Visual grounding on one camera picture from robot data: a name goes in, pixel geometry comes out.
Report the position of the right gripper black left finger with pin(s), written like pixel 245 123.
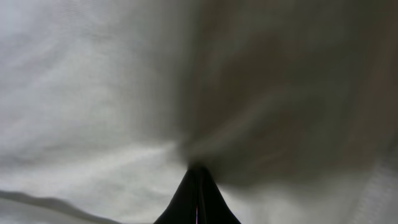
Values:
pixel 182 208

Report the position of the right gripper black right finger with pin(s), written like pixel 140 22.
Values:
pixel 212 208

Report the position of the white t-shirt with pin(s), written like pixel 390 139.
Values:
pixel 291 105

